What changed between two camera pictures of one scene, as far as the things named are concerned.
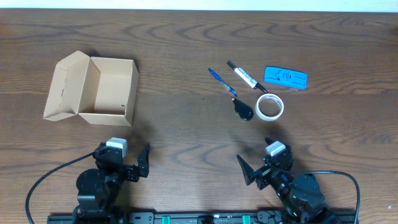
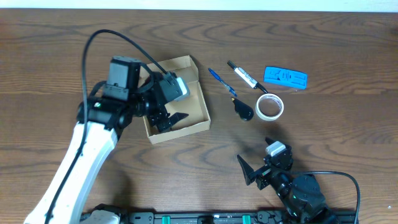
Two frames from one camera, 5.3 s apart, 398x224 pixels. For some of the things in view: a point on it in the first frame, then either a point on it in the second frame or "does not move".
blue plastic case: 285,77 does not move
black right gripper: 264,177 does not move
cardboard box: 101,89 to 198,119
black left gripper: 142,160 to 159,117
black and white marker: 246,77 does not move
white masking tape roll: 269,106 does not move
